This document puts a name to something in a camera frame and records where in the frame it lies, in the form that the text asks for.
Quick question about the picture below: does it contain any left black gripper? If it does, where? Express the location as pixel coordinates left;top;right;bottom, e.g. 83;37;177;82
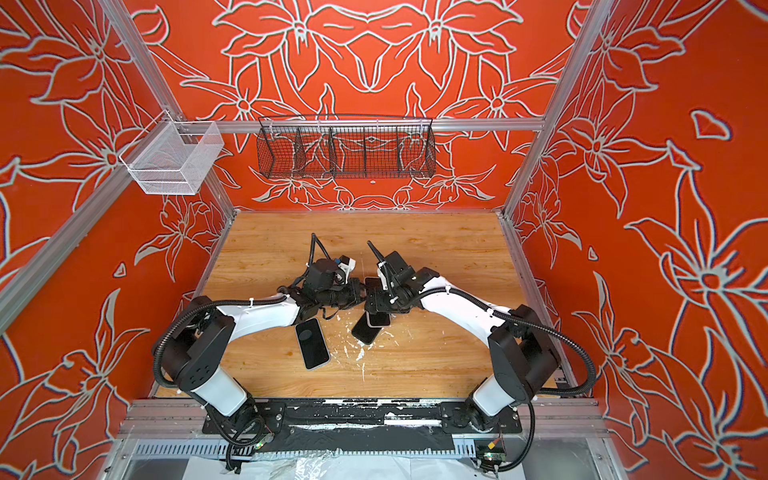
318;278;372;308

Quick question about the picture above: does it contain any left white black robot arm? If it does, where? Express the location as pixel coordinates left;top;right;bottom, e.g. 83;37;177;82
152;278;365;418

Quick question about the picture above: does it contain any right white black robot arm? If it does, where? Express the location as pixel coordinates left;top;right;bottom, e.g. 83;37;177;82
365;268;561;417

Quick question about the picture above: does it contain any middle black phone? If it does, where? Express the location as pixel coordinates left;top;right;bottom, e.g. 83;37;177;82
351;312;391;345

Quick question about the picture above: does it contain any black phone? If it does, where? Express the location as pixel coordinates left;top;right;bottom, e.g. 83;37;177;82
295;318;330;370
351;312;391;345

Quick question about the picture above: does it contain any left black phone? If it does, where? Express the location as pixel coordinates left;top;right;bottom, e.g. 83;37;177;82
295;318;330;370

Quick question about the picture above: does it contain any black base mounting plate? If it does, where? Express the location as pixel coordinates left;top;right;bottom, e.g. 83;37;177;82
202;398;522;458

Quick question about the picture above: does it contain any small green circuit board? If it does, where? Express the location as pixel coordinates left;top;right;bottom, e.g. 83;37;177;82
475;440;507;474

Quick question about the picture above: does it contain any clear plastic bin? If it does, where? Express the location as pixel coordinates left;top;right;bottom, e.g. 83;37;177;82
119;121;224;196

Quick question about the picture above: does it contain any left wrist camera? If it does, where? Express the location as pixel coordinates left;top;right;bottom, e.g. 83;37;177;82
307;255;356;284

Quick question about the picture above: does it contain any black wire basket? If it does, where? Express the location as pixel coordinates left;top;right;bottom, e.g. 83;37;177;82
256;115;437;180

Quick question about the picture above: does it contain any white perforated cable duct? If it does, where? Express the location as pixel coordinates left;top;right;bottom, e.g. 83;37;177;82
134;439;478;462

